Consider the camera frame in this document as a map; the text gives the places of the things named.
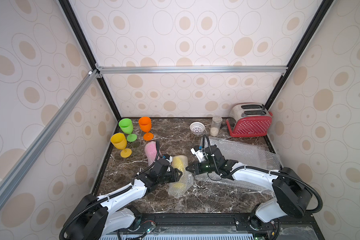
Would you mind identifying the yellow bubble glass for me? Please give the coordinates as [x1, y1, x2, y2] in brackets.
[167, 155, 195, 198]

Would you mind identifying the pink bubble glass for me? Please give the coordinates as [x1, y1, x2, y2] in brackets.
[145, 141, 161, 166]

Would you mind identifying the clear bubble wrap sheet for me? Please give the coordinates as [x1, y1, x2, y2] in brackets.
[195, 137, 281, 191]

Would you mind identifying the orange bubble glass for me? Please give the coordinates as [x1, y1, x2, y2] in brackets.
[138, 117, 154, 141]

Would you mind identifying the beige bubble glass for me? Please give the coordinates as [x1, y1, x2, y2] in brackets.
[110, 133, 132, 158]

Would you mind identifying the green wine glass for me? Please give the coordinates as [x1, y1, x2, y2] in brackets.
[119, 118, 137, 143]

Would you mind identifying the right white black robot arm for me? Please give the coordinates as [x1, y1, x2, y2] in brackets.
[186, 145, 324, 228]

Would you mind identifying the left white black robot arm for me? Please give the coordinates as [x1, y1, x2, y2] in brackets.
[59, 158, 183, 240]

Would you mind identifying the white sink strainer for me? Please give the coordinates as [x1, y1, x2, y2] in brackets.
[190, 122, 206, 135]

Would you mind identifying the clear jar with powder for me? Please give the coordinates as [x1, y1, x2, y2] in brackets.
[210, 116, 223, 137]

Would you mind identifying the red toaster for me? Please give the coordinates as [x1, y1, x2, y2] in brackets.
[226, 103, 273, 138]

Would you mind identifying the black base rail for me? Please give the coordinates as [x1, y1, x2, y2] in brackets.
[65, 211, 326, 240]

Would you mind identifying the horizontal aluminium rail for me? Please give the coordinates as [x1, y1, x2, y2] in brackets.
[90, 65, 288, 76]

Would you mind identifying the left diagonal aluminium rail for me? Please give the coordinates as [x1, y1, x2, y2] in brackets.
[0, 69, 100, 211]

